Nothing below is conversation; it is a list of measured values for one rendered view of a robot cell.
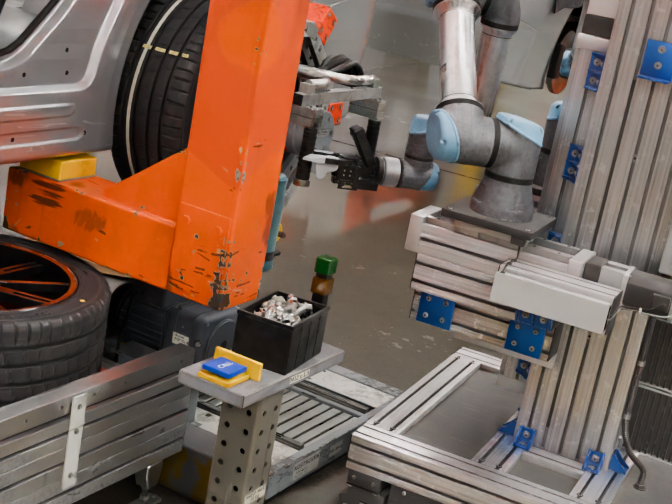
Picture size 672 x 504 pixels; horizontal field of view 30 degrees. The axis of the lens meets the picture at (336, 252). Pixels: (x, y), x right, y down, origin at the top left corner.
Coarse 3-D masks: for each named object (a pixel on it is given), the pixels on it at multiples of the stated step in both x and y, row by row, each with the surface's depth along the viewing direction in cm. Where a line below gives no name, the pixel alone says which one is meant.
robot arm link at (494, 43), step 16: (496, 0) 305; (512, 0) 306; (496, 16) 308; (512, 16) 308; (496, 32) 310; (512, 32) 310; (480, 48) 314; (496, 48) 312; (480, 64) 314; (496, 64) 313; (480, 80) 315; (496, 80) 315; (480, 96) 316; (496, 96) 319
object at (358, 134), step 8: (352, 128) 316; (360, 128) 315; (352, 136) 317; (360, 136) 315; (360, 144) 316; (368, 144) 317; (360, 152) 319; (368, 152) 318; (368, 160) 318; (368, 168) 319
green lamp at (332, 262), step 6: (318, 258) 291; (324, 258) 291; (330, 258) 292; (336, 258) 293; (318, 264) 291; (324, 264) 291; (330, 264) 290; (336, 264) 293; (318, 270) 292; (324, 270) 291; (330, 270) 291
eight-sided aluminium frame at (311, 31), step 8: (312, 24) 339; (312, 32) 340; (304, 40) 347; (312, 40) 342; (320, 40) 346; (304, 48) 348; (312, 48) 344; (320, 48) 348; (304, 56) 350; (312, 56) 348; (320, 56) 348; (304, 64) 353; (312, 64) 354; (320, 64) 350; (328, 88) 357; (320, 104) 358; (328, 104) 361; (288, 160) 361; (296, 160) 363; (288, 168) 360; (296, 168) 358; (288, 176) 362; (288, 184) 355; (288, 192) 356; (288, 200) 357
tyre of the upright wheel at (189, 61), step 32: (160, 0) 327; (192, 0) 325; (160, 32) 321; (192, 32) 318; (128, 64) 322; (160, 64) 317; (192, 64) 314; (128, 96) 321; (160, 96) 316; (192, 96) 316; (160, 128) 318; (128, 160) 328; (160, 160) 323
